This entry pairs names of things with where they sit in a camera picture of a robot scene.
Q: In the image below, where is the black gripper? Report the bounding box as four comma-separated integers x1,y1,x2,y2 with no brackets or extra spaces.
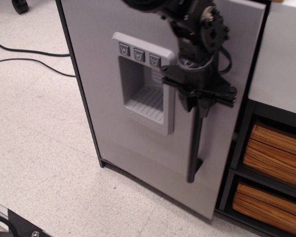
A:
161,65,237,117

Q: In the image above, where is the grey toy fridge door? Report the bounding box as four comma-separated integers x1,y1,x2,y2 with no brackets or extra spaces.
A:
56,0,266,220

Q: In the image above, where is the dark bar door handle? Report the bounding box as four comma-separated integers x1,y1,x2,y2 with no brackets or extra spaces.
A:
187,104,204,183

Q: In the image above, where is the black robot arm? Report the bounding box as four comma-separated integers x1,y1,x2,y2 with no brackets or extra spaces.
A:
125,0,237,112

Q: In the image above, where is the grey water dispenser panel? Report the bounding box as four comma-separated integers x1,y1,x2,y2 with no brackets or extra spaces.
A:
112,32,176,136

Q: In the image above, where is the white sink front panel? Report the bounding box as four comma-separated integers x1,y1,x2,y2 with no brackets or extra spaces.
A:
249,0,296,113

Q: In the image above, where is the upper wooden striped drawer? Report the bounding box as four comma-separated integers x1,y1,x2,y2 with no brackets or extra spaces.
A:
243,123,296,187

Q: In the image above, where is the wooden striped drawer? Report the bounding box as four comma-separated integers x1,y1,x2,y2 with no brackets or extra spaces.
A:
243,123,296,187
232,183,296,236

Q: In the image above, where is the lower wooden striped drawer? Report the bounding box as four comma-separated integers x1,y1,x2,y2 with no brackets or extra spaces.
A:
232,183,296,236

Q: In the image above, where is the black caster wheel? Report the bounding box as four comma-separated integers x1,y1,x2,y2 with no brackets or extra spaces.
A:
11,0,29,14

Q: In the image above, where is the dark grey cabinet frame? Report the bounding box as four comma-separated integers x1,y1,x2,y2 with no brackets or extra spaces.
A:
54,0,296,237

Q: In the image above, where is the lower black floor cable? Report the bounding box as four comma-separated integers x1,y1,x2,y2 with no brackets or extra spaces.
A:
0,58,76,78

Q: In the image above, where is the black floor cable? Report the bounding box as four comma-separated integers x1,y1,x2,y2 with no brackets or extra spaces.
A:
0,58,76,78
0,38,71,57

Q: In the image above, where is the upper black floor cable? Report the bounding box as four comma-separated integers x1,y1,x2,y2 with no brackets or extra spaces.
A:
0,38,71,57

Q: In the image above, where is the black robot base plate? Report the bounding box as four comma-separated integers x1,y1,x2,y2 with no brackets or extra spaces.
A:
7,209,51,237

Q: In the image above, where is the black braided cable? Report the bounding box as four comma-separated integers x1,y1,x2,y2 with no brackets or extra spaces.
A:
0,213,28,237

